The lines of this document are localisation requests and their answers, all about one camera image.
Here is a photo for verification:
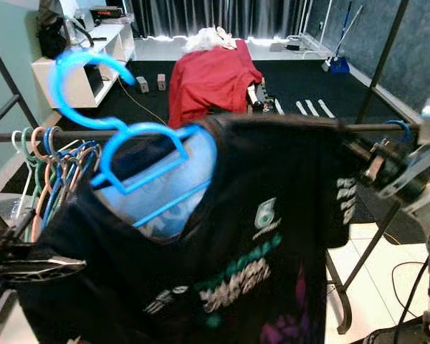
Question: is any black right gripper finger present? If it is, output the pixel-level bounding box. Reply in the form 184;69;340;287
343;135;384;176

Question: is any blue mop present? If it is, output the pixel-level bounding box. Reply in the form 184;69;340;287
321;4;365;74

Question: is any grey wire hanger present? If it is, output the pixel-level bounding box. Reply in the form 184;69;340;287
61;140;101;216

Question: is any navy printed t-shirt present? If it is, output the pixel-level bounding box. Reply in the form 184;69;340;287
18;115;363;344

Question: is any black curtain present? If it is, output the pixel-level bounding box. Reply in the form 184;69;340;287
129;0;309;38

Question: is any white plastic bag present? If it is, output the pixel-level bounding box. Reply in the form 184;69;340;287
185;26;237;52

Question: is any black floor cable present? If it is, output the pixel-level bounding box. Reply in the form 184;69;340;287
391;259;430;316

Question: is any black backpack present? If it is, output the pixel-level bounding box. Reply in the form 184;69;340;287
37;0;72;59

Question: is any black chair seat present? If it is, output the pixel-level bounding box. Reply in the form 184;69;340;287
362;319;430;344

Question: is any blue plastic clothes hanger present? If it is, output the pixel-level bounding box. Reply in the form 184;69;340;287
47;49;219;230

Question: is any blue wire hanger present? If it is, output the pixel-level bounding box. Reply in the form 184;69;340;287
42;125;97;230

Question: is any peach wire hanger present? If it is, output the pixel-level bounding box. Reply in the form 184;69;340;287
30;127;58;243

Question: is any black clothes rack rail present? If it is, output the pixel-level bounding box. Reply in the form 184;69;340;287
0;122;424;144

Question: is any red black device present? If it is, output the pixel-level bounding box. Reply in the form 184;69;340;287
90;6;126;24

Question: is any black power strip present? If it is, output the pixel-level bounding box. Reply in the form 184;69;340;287
247;80;273;113

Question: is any red cloth cover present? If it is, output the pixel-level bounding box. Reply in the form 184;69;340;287
167;39;262;130

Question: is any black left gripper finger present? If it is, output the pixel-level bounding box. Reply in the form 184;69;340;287
0;254;88;285

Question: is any green wire hanger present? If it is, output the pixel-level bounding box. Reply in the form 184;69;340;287
20;129;45;241

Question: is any white shelf unit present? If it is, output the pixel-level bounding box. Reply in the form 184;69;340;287
31;23;137;108

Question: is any black floor mat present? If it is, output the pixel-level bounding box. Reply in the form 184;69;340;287
0;59;424;230

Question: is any white wire hanger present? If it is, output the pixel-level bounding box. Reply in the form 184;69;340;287
10;129;29;216

